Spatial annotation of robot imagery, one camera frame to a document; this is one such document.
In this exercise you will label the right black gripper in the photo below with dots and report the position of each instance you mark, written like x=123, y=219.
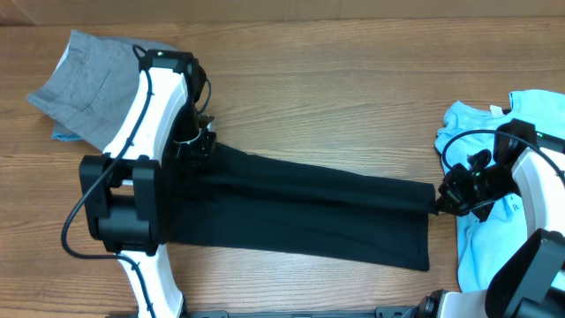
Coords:
x=453, y=195

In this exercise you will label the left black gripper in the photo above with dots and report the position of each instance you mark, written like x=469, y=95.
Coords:
x=193, y=156

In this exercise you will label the black t-shirt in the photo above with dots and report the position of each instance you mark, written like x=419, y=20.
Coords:
x=247, y=201

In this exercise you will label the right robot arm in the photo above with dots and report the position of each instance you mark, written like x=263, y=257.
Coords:
x=528, y=163

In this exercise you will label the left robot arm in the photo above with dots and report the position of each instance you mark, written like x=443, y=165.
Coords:
x=124, y=193

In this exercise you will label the light blue printed t-shirt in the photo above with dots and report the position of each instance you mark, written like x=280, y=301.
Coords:
x=484, y=247

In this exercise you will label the folded grey shorts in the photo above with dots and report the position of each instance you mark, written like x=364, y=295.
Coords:
x=92, y=89

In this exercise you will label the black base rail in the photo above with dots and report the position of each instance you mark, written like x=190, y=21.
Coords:
x=378, y=312

